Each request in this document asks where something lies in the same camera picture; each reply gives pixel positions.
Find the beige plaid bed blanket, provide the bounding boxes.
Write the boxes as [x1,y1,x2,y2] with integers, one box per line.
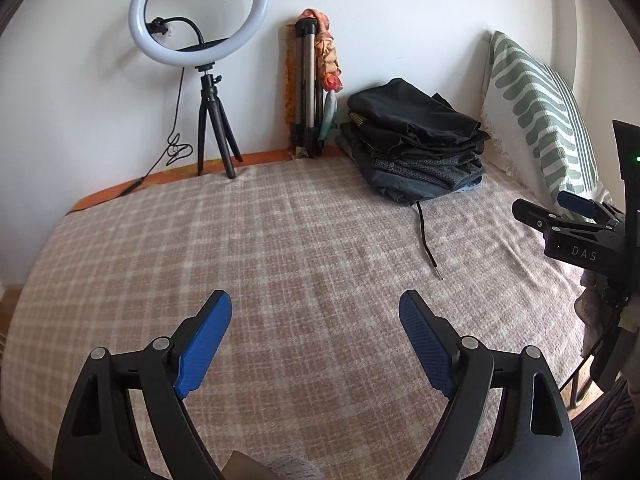
[1,158,582,479]

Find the orange floral bed sheet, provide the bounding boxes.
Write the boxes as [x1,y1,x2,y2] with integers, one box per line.
[67,146,346,216]

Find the light blue jeans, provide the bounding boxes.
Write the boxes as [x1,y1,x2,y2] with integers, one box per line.
[457,178,483,193]

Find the black mini tripod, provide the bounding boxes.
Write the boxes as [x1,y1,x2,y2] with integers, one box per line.
[196,63,243,179]

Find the black drawstring cord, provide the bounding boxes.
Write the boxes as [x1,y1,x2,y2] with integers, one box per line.
[414,199,445,281]

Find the black sport garment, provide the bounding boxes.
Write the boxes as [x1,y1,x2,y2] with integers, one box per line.
[341,114,489,159]

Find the silver folded tripod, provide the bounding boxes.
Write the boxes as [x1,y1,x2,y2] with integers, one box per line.
[292,15,323,158]

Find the black ring light cable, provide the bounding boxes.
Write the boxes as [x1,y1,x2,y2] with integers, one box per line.
[115,66,196,198]

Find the green white patterned pillow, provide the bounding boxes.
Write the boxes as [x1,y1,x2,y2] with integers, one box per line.
[482,32,613,214]

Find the dark grey folded garment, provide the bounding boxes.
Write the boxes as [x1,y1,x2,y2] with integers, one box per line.
[358,162,457,205]

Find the black pants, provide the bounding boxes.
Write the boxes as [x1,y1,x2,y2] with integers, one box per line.
[347,78,462,122]

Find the white ring light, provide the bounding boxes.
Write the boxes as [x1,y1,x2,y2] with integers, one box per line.
[128,0,270,68]

